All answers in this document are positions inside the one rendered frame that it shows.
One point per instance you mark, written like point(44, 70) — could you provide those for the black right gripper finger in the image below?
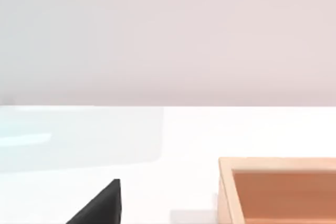
point(105, 205)

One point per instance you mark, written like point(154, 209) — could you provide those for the shallow salmon-coloured box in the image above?
point(278, 195)

